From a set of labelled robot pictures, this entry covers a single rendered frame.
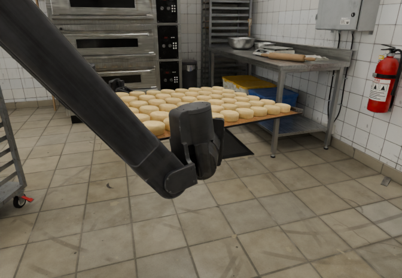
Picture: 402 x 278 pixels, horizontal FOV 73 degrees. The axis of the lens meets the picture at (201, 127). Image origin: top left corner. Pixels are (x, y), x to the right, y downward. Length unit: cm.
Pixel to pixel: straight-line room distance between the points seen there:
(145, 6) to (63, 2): 88
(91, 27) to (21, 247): 245
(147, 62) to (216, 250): 257
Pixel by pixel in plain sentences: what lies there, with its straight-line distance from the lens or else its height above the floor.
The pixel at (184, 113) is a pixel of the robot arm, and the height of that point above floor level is 108.
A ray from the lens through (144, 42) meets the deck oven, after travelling 358.
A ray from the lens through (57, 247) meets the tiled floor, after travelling 190.
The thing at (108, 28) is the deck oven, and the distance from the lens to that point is 358.
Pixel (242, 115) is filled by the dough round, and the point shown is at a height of 98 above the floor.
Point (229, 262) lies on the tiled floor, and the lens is 165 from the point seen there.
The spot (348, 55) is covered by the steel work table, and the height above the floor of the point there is 94.
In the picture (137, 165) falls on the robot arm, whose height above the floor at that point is 103.
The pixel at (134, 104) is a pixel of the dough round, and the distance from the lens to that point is 75.
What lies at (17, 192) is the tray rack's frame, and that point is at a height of 13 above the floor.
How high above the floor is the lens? 121
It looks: 21 degrees down
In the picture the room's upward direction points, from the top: straight up
